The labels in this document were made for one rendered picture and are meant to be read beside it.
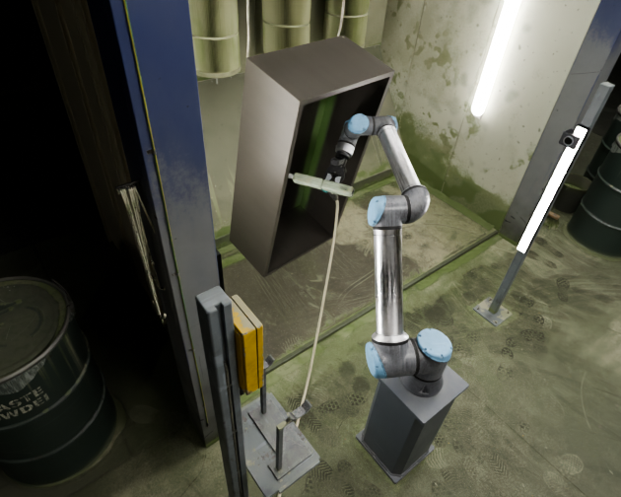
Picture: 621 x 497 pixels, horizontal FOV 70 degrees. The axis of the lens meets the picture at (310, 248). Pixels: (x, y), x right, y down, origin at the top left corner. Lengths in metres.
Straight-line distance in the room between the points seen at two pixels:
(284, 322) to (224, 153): 1.36
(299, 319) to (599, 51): 2.52
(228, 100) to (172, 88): 2.32
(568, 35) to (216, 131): 2.44
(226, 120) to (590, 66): 2.47
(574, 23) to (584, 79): 0.35
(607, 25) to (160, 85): 2.81
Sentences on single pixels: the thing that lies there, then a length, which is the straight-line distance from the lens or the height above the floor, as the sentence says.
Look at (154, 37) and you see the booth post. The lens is 1.19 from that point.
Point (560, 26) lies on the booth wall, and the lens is 3.57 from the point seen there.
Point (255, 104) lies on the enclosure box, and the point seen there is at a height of 1.52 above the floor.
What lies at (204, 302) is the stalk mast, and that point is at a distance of 0.96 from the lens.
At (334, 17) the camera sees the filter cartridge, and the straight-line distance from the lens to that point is 3.66.
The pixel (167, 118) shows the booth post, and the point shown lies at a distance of 1.26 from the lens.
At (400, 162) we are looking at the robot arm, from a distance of 1.98.
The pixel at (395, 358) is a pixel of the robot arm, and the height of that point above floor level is 0.89.
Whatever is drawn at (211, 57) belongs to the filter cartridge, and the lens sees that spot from 3.07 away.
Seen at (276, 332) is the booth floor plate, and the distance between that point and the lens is 2.92.
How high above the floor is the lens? 2.36
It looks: 41 degrees down
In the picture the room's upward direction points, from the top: 5 degrees clockwise
